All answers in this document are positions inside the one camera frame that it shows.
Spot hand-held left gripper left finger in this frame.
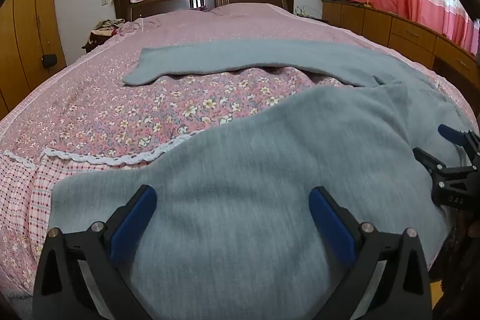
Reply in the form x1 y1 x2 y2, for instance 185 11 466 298
33 185 158 320

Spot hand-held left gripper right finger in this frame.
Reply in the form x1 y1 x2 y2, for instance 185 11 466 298
308 187 434 320

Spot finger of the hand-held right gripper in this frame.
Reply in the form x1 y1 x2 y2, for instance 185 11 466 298
412 147 448 177
438 124 480 158

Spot grey pants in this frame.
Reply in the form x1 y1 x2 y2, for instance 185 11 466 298
48 39 475 320

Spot pink floral bedspread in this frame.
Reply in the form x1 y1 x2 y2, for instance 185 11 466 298
0 3 480 320

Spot low wooden cabinet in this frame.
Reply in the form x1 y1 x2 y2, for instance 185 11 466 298
322 0 480 81

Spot clutter on cabinet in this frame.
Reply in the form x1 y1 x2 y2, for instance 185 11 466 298
324 0 376 8

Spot pile of clothes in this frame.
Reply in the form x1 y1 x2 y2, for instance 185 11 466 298
82 19 126 54

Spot wooden wardrobe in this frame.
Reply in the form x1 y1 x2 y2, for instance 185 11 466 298
0 0 68 122

